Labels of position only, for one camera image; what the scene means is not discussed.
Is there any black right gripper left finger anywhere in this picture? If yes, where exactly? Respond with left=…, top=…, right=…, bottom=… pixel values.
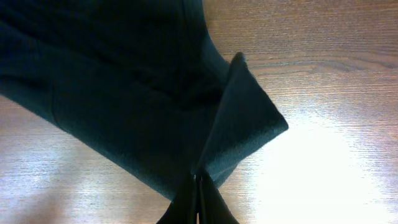
left=157, top=175, right=198, bottom=224

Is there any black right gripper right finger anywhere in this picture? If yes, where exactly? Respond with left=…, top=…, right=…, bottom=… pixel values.
left=198, top=172, right=239, bottom=224

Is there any dark green t-shirt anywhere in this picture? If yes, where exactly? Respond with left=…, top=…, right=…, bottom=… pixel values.
left=1, top=0, right=288, bottom=199

